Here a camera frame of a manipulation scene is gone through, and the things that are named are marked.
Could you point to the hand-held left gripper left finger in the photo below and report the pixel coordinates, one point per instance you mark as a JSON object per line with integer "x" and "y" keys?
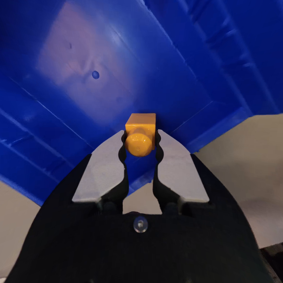
{"x": 101, "y": 174}

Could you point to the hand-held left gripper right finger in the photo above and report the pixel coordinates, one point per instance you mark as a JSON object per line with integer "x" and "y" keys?
{"x": 179, "y": 174}

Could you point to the yellow building block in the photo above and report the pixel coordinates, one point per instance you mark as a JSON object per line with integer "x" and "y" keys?
{"x": 141, "y": 132}

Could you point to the blue plastic bin with tag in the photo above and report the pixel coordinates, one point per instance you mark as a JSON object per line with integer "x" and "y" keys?
{"x": 154, "y": 66}

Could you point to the grey desk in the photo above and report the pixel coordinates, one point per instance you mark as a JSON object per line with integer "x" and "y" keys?
{"x": 243, "y": 176}

